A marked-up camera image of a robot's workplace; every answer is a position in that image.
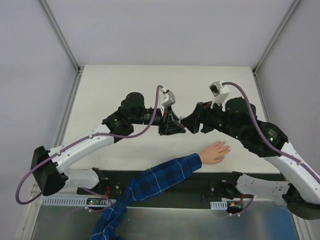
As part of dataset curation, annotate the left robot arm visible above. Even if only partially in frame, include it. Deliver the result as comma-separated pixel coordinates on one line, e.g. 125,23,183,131
30,88,186,196

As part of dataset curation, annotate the blue plaid sleeve forearm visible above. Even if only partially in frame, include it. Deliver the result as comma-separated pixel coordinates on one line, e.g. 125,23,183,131
90,153,202,240

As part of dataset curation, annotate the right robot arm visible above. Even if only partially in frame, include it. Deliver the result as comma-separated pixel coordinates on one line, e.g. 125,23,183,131
180,97,320,220

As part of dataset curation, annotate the mannequin hand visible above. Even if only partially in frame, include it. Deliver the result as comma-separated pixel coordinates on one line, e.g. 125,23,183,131
198,141,231,165

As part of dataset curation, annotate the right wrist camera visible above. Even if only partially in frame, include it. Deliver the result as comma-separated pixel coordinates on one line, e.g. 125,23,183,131
209,81,230,109

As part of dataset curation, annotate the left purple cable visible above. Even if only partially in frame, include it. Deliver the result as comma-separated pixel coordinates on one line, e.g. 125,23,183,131
15,84,166,206

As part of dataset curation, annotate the purple cable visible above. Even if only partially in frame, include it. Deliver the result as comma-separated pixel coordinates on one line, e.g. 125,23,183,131
15,84,166,206
222,81,320,186

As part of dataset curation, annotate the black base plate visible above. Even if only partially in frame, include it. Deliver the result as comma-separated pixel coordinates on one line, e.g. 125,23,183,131
76,169,259,208

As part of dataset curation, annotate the right white cable duct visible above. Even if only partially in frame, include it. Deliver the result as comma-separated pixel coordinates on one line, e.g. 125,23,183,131
210,200,228,211

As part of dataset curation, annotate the white cable duct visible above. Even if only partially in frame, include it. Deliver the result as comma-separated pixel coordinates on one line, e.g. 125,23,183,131
42,196,115,208
210,200,228,211

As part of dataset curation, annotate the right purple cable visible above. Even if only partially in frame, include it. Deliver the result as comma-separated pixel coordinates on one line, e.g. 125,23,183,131
222,81,320,186

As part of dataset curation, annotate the left white cable duct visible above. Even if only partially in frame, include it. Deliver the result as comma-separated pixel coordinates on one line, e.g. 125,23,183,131
42,196,115,208

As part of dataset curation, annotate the left aluminium frame post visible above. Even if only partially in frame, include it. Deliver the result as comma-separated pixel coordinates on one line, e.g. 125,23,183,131
38,0,83,73

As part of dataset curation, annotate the aluminium frame post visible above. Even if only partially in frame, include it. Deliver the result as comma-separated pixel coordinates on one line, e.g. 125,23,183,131
38,0,83,73
252,0,303,76

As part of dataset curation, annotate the right aluminium frame post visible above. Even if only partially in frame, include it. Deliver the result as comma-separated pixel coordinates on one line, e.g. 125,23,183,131
252,0,303,76

